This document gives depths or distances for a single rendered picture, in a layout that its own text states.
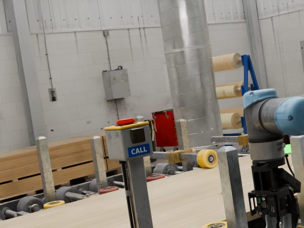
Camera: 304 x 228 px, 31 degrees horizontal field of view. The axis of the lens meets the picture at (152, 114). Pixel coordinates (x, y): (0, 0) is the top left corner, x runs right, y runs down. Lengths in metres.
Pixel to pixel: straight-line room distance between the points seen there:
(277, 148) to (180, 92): 4.28
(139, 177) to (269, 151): 0.28
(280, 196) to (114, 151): 0.36
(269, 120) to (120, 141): 0.30
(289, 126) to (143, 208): 0.34
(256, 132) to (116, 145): 0.30
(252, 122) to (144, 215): 0.30
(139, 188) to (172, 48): 4.38
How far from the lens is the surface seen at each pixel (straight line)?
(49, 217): 1.91
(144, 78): 10.30
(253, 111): 1.17
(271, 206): 1.19
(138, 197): 1.13
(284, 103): 1.09
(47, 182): 2.22
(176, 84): 5.47
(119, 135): 1.09
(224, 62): 8.70
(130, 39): 10.21
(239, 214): 1.30
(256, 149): 1.19
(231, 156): 1.27
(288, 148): 1.47
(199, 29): 5.47
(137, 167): 1.12
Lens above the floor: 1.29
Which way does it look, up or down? 3 degrees down
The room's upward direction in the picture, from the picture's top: 8 degrees counter-clockwise
